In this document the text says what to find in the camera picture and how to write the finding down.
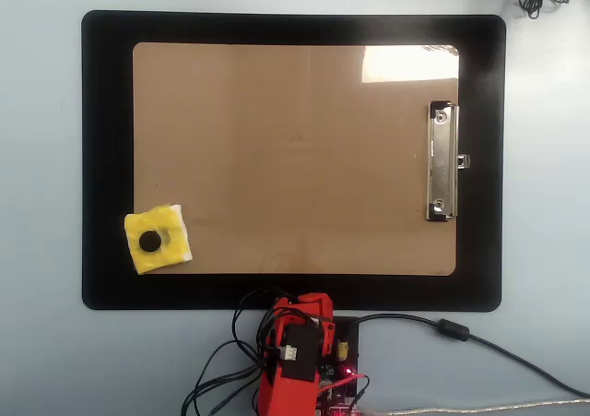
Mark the brown clipboard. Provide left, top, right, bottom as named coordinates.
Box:
left=132, top=42, right=461, bottom=278

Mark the silver metal clipboard clip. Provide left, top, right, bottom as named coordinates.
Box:
left=424, top=101, right=471, bottom=223

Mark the black servo wire bundle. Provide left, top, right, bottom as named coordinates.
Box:
left=181, top=286, right=288, bottom=416

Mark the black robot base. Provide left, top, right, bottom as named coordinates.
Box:
left=332, top=315, right=361, bottom=398

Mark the red wire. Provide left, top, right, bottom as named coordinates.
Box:
left=317, top=371, right=373, bottom=410

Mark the black rubber mat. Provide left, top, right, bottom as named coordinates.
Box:
left=81, top=9, right=507, bottom=312

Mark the silver braided USB cable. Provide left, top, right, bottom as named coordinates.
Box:
left=363, top=396, right=590, bottom=416

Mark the black power cable with ferrite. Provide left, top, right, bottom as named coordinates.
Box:
left=354, top=313, right=590, bottom=398

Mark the red controller circuit board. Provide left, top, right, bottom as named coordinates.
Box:
left=318, top=363, right=361, bottom=416

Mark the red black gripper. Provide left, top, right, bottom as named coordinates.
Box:
left=272, top=291, right=337, bottom=381

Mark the yellow sponge with black knob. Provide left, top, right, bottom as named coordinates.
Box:
left=123, top=203, right=194, bottom=277

